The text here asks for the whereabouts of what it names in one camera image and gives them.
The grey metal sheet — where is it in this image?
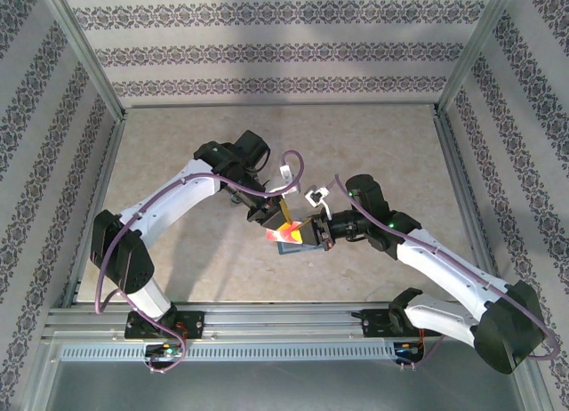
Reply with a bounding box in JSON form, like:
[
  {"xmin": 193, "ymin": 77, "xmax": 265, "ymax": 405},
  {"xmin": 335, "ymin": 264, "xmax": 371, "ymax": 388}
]
[{"xmin": 26, "ymin": 339, "xmax": 543, "ymax": 411}]

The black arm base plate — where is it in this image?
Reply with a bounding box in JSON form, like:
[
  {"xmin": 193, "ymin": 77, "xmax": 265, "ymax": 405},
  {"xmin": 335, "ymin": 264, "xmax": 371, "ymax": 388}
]
[
  {"xmin": 124, "ymin": 310, "xmax": 205, "ymax": 340},
  {"xmin": 362, "ymin": 308, "xmax": 445, "ymax": 339}
]

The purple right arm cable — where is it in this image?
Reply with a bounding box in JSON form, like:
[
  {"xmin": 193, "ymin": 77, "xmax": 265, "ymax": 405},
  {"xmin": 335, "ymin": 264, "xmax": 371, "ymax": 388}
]
[{"xmin": 333, "ymin": 173, "xmax": 562, "ymax": 372}]

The slotted grey cable duct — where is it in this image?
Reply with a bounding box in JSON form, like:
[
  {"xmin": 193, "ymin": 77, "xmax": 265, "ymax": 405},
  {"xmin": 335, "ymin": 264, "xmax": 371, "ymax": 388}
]
[{"xmin": 57, "ymin": 341, "xmax": 428, "ymax": 363}]

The small circuit board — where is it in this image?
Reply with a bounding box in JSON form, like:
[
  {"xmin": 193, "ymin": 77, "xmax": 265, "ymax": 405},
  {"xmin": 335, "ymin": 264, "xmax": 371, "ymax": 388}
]
[
  {"xmin": 144, "ymin": 342, "xmax": 186, "ymax": 359},
  {"xmin": 393, "ymin": 342, "xmax": 426, "ymax": 357}
]

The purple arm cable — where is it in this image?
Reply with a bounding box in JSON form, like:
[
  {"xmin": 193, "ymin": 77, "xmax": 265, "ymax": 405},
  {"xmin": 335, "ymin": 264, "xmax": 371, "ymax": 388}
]
[
  {"xmin": 333, "ymin": 173, "xmax": 562, "ymax": 372},
  {"xmin": 95, "ymin": 150, "xmax": 306, "ymax": 375}
]

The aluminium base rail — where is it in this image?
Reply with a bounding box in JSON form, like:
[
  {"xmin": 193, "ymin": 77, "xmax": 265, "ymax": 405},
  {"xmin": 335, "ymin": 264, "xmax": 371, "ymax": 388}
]
[{"xmin": 42, "ymin": 300, "xmax": 525, "ymax": 341}]

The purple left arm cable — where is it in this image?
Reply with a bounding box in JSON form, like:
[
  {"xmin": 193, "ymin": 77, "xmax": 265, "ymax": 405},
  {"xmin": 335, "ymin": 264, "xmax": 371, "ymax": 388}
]
[{"xmin": 95, "ymin": 150, "xmax": 306, "ymax": 375}]

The aluminium wall rail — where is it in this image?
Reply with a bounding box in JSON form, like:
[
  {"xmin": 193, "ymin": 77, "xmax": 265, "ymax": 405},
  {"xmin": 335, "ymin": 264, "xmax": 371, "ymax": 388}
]
[{"xmin": 122, "ymin": 100, "xmax": 441, "ymax": 112}]

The aluminium side rail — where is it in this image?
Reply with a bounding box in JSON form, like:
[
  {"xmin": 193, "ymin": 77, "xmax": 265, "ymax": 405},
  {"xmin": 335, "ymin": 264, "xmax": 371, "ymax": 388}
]
[
  {"xmin": 60, "ymin": 112, "xmax": 128, "ymax": 308},
  {"xmin": 431, "ymin": 108, "xmax": 508, "ymax": 305}
]

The blue leather card holder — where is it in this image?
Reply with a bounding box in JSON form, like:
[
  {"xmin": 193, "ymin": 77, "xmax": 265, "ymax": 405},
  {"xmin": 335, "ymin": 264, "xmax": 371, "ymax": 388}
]
[{"xmin": 274, "ymin": 232, "xmax": 326, "ymax": 257}]

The aluminium corner post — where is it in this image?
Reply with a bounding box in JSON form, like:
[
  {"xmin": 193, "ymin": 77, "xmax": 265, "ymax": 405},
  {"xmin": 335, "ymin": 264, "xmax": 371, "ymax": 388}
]
[
  {"xmin": 433, "ymin": 0, "xmax": 524, "ymax": 117},
  {"xmin": 35, "ymin": 0, "xmax": 129, "ymax": 124}
]

